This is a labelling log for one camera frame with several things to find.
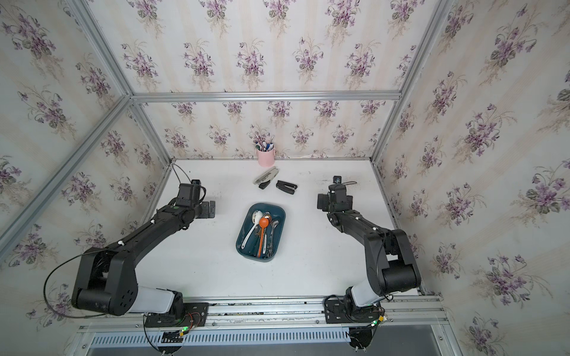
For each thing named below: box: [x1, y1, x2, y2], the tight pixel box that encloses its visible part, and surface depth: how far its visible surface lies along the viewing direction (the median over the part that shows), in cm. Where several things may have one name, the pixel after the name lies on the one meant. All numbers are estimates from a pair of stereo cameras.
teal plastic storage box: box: [236, 202, 287, 262], surface depth 92 cm
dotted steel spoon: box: [267, 220, 280, 258], surface depth 90 cm
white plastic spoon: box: [241, 210, 264, 250], surface depth 97 cm
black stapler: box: [276, 180, 298, 196], surface depth 109 cm
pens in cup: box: [254, 134, 275, 153], surface depth 114 cm
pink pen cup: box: [256, 146, 277, 168], surface depth 120 cm
